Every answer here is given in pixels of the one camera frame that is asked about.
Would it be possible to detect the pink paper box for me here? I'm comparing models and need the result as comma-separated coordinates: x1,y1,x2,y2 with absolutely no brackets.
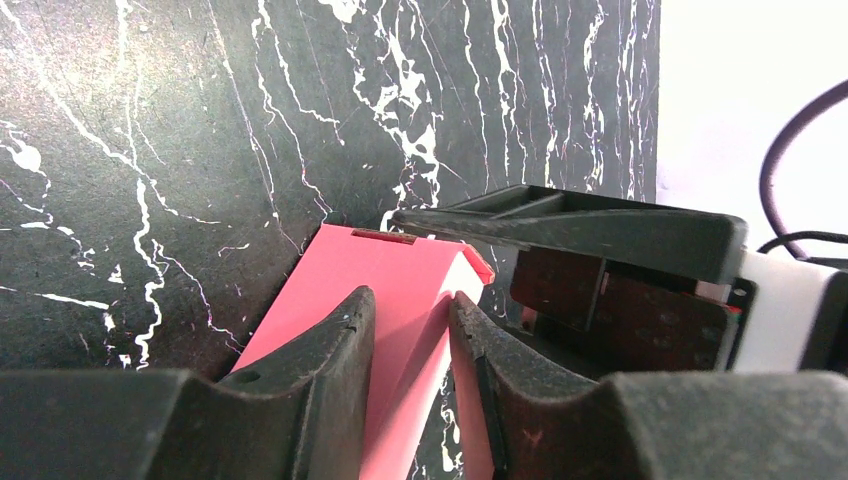
233,224,495,479

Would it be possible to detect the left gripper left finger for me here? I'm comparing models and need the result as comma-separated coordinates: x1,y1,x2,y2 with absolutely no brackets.
1,286,376,479

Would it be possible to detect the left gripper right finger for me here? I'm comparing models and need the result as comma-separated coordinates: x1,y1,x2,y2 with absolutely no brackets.
449,293,847,479

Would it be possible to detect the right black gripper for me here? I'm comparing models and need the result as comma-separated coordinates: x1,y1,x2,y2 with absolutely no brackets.
391,185,757,371

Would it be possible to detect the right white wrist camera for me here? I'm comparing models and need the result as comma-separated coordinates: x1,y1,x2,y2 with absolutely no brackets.
695,248,848,376

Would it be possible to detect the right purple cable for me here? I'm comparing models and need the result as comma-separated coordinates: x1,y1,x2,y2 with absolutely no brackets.
758,78,848,263

